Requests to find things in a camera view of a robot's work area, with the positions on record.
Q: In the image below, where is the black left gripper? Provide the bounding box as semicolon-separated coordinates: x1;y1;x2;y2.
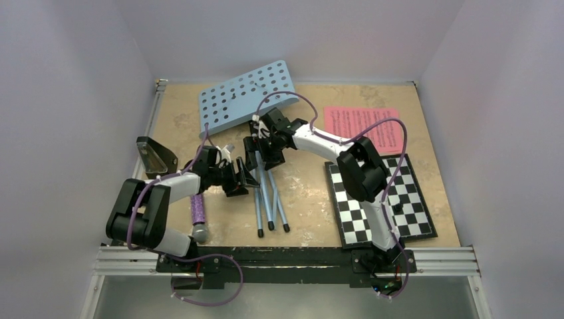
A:
208;157;259;197

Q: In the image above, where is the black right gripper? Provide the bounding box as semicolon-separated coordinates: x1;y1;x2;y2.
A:
245;132;286;171

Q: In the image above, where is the light blue music stand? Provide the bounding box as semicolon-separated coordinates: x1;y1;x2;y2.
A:
198;60;297;231

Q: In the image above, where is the purple glitter microphone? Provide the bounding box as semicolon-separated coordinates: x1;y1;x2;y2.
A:
190;194;210;243

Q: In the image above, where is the black metronome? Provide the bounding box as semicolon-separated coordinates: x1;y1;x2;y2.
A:
136;136;178;179

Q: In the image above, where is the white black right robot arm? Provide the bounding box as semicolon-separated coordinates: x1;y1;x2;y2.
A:
243;108;404;270

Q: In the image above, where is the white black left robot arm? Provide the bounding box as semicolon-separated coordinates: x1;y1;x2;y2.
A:
105;146;259;272

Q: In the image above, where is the black chess pawn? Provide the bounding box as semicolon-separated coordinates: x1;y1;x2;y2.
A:
393;203;403;212

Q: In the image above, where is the black white chessboard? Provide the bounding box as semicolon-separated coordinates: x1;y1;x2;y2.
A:
325;155;438;249

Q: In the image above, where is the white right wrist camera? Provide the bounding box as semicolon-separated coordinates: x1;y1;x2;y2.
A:
251;114;270;139

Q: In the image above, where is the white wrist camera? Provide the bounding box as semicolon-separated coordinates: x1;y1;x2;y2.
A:
251;114;270;139
218;144;235;165

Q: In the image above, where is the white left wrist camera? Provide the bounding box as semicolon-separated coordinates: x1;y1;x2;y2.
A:
218;144;235;165

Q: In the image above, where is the black base frame rail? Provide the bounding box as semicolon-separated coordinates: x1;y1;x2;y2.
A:
156;246;418;290

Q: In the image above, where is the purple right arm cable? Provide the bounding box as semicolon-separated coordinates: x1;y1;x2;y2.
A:
255;91;410;300

